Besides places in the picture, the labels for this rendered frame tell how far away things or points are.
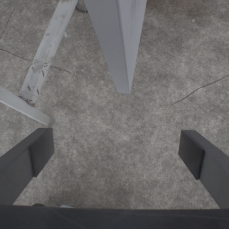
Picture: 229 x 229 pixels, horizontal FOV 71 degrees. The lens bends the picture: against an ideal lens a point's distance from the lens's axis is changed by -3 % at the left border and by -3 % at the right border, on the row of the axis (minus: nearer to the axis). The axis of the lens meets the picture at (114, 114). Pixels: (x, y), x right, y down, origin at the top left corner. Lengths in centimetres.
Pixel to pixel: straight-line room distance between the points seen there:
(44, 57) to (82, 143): 49
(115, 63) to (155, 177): 81
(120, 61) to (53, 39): 75
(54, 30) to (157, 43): 57
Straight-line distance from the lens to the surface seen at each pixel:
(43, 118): 98
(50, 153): 17
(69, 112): 100
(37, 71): 86
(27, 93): 85
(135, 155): 92
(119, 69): 18
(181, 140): 16
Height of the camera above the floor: 91
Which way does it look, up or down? 79 degrees down
